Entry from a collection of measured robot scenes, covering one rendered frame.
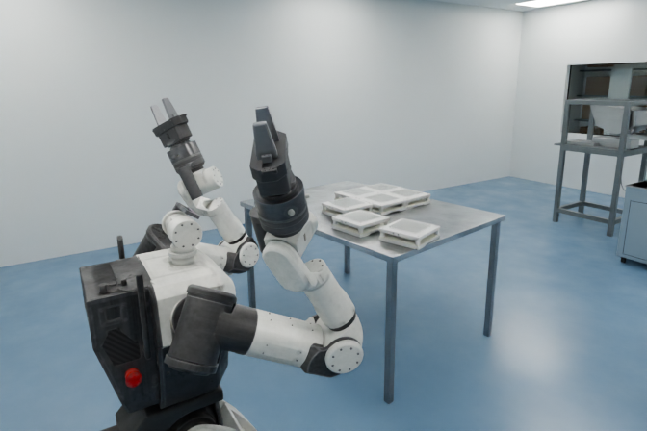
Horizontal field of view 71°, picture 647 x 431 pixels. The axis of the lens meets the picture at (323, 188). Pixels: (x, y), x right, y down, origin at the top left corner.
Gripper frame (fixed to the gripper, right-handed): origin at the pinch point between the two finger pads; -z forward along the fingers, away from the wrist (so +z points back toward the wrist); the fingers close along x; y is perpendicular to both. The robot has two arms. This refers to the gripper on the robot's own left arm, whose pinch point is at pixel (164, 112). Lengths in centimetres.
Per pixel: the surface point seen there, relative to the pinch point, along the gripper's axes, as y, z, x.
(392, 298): -96, 119, -13
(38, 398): -5, 97, -198
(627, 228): -376, 230, 87
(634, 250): -368, 251, 87
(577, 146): -493, 170, 64
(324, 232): -116, 81, -49
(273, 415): -53, 152, -83
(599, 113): -497, 141, 95
